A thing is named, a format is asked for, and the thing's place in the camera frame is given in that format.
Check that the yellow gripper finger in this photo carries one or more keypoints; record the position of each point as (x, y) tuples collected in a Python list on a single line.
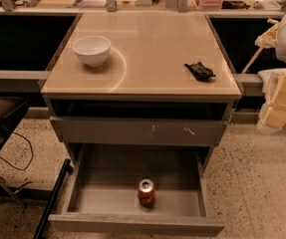
[(269, 38), (272, 116)]

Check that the red coke can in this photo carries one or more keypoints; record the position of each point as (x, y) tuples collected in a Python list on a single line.
[(146, 193)]

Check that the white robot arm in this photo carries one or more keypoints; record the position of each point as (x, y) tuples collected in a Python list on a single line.
[(280, 48)]

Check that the grey cabinet with counter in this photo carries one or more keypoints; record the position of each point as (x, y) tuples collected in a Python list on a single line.
[(145, 76)]

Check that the closed grey upper drawer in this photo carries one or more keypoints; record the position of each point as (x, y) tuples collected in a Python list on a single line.
[(178, 132)]

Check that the open grey drawer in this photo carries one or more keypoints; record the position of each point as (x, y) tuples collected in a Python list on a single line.
[(102, 195)]

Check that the white stick with tip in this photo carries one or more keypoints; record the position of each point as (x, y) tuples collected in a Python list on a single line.
[(257, 53)]

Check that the white curved object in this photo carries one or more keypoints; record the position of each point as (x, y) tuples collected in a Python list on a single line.
[(267, 78)]

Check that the black crumpled bag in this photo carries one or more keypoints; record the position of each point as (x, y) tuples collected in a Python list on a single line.
[(200, 72)]

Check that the white bowl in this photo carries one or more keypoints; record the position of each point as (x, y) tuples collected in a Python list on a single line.
[(92, 51)]

